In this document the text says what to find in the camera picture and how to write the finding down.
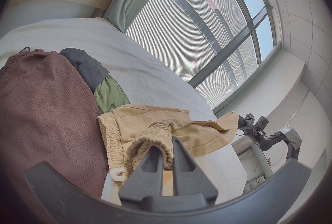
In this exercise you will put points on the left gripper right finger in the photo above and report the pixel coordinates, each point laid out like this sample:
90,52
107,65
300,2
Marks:
189,178

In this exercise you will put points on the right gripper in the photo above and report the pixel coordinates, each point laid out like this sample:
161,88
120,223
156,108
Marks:
246,128

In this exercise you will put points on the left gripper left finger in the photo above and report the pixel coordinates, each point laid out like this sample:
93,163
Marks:
145,181

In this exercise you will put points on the tan shorts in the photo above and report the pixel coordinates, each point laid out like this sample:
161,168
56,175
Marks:
145,121

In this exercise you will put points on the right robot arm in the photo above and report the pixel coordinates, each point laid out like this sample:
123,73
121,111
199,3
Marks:
288,136

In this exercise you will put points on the bed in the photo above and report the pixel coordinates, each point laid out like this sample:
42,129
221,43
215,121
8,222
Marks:
155,75

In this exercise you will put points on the green garment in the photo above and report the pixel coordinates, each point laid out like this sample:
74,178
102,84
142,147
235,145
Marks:
111,98

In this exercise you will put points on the window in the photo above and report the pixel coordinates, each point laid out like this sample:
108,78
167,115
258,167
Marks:
194,36

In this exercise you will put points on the brown shorts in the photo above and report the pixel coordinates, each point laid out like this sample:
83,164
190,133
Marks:
51,114

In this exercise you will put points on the black garment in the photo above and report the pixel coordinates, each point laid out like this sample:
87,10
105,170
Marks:
85,67

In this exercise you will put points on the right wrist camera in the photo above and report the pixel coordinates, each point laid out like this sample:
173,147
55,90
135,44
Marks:
249,117

